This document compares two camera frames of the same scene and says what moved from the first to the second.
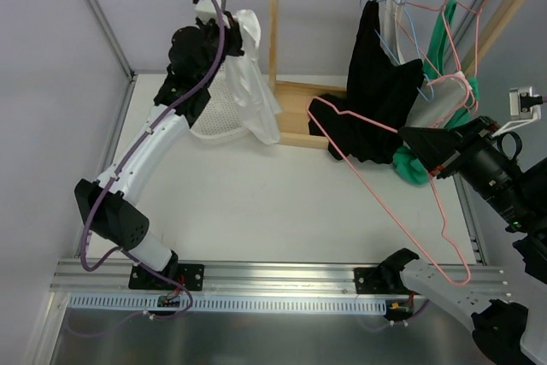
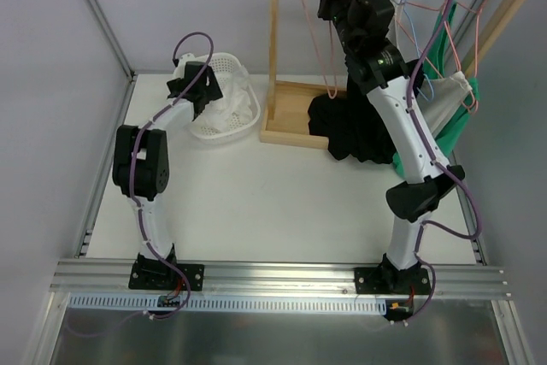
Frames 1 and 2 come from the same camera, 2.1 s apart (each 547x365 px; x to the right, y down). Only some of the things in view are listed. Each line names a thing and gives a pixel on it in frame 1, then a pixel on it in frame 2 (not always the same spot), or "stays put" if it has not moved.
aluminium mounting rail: x=70 y=275 stays put
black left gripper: x=231 y=40 → x=209 y=89
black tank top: x=365 y=121 stays put
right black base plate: x=384 y=279 stays put
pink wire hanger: x=312 y=98 → x=326 y=88
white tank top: x=249 y=82 → x=236 y=98
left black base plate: x=190 y=276 stays put
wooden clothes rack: x=291 y=102 stays put
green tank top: x=411 y=164 stays put
